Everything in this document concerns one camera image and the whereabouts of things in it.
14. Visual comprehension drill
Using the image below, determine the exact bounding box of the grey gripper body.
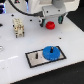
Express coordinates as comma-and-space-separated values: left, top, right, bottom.
40, 1, 66, 18

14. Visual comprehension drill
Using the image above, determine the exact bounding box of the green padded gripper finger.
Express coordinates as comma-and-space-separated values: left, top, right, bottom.
58, 16, 64, 24
39, 18, 45, 26

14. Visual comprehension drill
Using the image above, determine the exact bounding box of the small red gear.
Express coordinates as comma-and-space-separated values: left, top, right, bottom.
46, 21, 55, 30

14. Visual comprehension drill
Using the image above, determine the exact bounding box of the large blue gear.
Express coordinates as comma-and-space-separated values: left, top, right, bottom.
43, 46, 60, 61

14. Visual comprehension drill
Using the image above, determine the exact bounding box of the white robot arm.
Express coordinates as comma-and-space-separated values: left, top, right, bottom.
28, 0, 68, 27

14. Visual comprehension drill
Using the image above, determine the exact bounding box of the beige electrical connector block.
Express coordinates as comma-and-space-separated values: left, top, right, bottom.
13, 18, 24, 37

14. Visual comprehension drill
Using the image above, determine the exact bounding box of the black cable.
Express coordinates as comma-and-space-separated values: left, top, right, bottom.
7, 0, 44, 17

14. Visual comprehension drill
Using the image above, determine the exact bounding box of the black peg base plate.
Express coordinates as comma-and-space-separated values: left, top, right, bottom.
26, 46, 66, 68

